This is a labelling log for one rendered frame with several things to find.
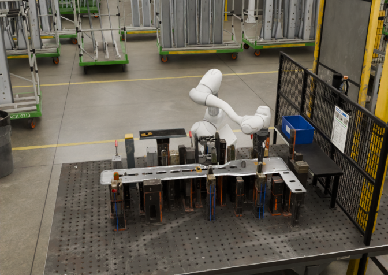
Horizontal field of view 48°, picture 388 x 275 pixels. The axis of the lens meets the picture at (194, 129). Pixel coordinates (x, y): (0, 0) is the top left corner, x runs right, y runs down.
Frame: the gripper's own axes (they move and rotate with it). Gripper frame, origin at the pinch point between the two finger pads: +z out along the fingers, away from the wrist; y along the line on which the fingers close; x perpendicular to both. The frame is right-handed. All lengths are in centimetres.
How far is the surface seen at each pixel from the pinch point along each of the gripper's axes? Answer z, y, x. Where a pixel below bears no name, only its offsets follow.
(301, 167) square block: 0.7, 16.8, 25.8
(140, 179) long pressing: 5, 8, -89
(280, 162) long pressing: 5.2, -1.3, 16.9
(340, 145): -14, 14, 54
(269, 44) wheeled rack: 77, -702, 239
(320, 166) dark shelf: 2.2, 14.5, 41.0
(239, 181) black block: 6.2, 19.0, -20.2
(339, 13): -70, -216, 158
